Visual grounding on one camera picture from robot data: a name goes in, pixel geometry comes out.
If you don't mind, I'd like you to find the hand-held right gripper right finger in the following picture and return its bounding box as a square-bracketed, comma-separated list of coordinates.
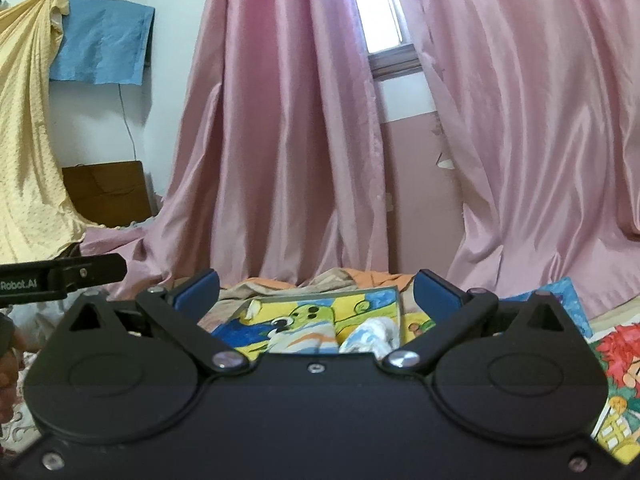
[382, 269, 588, 375]

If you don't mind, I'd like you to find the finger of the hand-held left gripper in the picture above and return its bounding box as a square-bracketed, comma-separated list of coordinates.
[60, 253, 127, 295]

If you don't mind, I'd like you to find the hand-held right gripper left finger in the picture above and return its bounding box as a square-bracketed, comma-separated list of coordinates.
[52, 269, 251, 374]

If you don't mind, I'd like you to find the white and blue sock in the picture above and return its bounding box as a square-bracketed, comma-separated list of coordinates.
[340, 316, 399, 356]

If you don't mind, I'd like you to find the cartoon printed box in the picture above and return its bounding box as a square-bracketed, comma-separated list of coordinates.
[210, 285, 404, 357]

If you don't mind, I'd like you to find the orange cloth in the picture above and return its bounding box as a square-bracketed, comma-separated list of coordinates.
[344, 268, 419, 292]

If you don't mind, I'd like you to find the beige cloth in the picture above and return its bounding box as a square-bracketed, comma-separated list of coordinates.
[220, 267, 353, 303]

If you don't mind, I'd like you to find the brown cardboard box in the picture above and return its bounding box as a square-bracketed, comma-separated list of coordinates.
[61, 160, 164, 229]

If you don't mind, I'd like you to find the yellow dotted cloth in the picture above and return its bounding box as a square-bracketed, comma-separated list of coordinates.
[0, 0, 92, 267]

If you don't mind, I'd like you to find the floral patterned bedspread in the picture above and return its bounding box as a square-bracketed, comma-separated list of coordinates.
[0, 375, 46, 472]

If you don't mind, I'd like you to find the wide pink curtain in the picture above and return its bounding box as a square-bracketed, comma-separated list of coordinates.
[80, 0, 401, 303]

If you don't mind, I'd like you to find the colourful cartoon print board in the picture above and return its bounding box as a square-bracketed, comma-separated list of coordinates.
[505, 276, 640, 463]

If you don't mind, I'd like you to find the blue cloth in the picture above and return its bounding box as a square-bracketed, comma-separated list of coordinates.
[50, 0, 156, 84]

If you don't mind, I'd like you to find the window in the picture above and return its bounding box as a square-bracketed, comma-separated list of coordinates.
[345, 0, 417, 80]

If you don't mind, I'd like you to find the thin wall cable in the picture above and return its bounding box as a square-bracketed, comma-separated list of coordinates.
[117, 82, 140, 162]

